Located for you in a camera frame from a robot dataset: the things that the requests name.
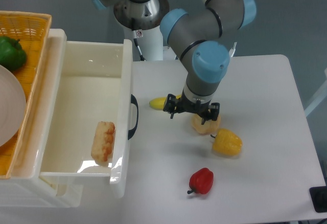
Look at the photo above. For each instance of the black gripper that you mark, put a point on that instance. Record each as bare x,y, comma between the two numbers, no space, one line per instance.
179,104

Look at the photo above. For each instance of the white drawer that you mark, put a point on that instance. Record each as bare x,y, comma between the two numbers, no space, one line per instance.
95,86

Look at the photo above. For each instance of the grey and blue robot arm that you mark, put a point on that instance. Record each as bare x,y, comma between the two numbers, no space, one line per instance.
194,40

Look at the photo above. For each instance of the white plastic drawer cabinet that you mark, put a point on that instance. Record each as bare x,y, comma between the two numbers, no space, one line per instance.
25,188

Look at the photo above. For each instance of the round bread roll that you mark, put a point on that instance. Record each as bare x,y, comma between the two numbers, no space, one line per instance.
208,127

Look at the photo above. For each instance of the yellow banana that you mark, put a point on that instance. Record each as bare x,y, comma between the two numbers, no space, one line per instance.
157,103

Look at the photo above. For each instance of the yellow bell pepper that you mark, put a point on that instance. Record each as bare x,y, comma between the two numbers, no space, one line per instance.
227,142

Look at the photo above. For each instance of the red bell pepper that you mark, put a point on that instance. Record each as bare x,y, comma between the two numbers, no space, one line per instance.
201,182

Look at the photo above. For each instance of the long toasted bread piece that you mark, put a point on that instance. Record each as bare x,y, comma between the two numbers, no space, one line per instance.
103,142

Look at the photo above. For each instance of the black device at table edge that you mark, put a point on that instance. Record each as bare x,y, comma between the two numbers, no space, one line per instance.
318,197

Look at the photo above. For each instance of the yellow woven basket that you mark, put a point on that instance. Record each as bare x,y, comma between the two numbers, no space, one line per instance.
32,29

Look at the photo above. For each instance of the beige round plate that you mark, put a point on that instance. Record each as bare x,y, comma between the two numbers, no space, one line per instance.
13,103

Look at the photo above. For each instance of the green bell pepper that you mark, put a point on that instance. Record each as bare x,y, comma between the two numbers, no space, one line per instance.
13,55

